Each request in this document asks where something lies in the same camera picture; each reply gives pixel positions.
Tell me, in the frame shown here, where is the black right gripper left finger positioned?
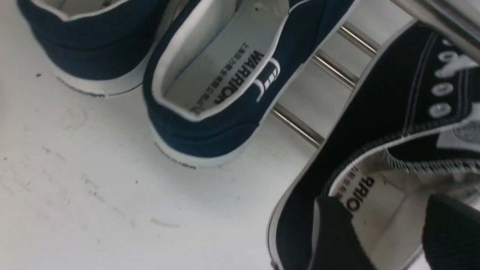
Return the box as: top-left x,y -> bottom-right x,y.
308,196 -> 375,270

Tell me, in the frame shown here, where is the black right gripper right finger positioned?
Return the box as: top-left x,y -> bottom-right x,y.
422,195 -> 480,270

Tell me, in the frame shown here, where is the black canvas sneaker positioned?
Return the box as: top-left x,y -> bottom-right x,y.
266,20 -> 479,270

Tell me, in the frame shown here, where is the stainless steel shoe rack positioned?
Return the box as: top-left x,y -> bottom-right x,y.
271,0 -> 479,149

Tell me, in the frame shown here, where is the right navy canvas shoe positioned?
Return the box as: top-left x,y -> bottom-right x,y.
142,0 -> 358,169

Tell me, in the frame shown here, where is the navy canvas shoe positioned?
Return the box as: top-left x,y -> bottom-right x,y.
142,0 -> 358,169
16,0 -> 184,98

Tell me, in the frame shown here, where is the left navy canvas shoe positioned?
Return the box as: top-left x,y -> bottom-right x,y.
16,0 -> 184,98

